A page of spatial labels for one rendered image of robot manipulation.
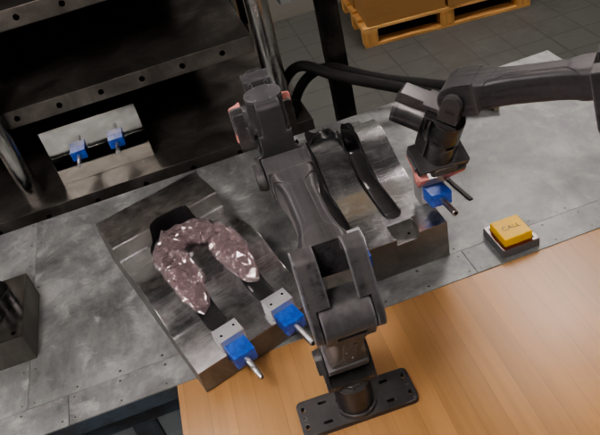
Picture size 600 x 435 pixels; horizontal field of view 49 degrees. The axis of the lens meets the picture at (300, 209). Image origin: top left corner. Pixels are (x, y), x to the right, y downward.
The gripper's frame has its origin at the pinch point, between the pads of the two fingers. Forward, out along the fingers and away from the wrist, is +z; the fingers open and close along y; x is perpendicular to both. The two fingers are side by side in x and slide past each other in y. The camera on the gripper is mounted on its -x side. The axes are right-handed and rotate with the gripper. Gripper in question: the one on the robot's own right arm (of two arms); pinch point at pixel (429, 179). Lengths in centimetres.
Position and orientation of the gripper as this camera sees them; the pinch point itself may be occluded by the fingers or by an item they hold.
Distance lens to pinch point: 133.4
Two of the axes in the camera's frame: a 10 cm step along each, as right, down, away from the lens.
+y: -9.5, 2.7, -1.6
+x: 3.2, 8.2, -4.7
